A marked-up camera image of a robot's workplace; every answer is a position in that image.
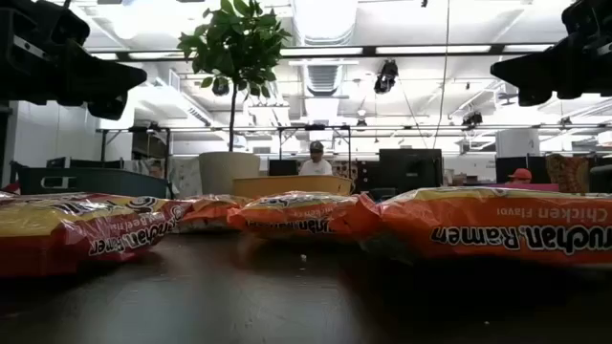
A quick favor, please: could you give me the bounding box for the orange patterned cloth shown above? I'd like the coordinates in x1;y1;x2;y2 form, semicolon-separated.
546;153;593;194

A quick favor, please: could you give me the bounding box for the beige plant pot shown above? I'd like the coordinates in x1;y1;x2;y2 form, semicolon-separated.
198;151;262;196

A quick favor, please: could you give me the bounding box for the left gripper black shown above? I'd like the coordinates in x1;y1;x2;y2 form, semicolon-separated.
0;0;148;121

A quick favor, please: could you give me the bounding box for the black ceiling light rail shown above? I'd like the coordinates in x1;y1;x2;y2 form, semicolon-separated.
85;43;556;61

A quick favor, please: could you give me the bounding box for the white ceiling air duct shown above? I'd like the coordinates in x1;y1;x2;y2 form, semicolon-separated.
291;0;360;47

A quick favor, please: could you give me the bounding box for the small black monitor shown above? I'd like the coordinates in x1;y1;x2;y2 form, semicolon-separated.
268;159;300;177

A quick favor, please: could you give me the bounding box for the large black monitor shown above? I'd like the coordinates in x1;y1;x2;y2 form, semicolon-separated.
379;148;445;195

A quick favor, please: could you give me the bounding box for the yellow plastic basket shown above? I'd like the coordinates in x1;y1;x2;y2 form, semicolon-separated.
231;174;354;200

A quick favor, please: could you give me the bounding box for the person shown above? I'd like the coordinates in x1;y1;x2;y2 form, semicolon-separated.
505;167;534;185
298;140;335;177

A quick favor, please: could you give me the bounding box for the red beef ramen pack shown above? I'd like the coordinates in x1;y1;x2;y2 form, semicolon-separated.
0;191;192;279

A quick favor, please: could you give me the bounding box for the white cabinet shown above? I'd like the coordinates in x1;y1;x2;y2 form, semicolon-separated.
495;128;540;159

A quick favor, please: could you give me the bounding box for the green leafy indoor tree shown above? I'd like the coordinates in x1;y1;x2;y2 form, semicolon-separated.
176;0;293;153

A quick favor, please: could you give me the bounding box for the blue-grey plastic basket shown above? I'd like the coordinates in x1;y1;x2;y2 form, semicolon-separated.
16;166;174;200

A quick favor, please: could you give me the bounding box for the pink plastic basket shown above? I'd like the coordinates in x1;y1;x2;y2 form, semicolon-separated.
485;183;560;193

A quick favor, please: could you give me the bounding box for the white patterned cloth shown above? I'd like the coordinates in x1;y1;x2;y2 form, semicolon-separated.
166;157;203;198

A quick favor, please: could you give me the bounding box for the black office chair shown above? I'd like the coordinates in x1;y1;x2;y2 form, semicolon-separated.
588;164;612;194

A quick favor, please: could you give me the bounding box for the black metal frame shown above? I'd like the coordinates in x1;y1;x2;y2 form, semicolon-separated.
276;123;353;181

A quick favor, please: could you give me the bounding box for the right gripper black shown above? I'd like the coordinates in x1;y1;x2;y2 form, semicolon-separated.
490;0;612;108

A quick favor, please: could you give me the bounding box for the orange chicken ramen pack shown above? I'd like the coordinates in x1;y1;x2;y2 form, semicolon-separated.
227;190;382;243
174;194;252;235
361;185;612;269

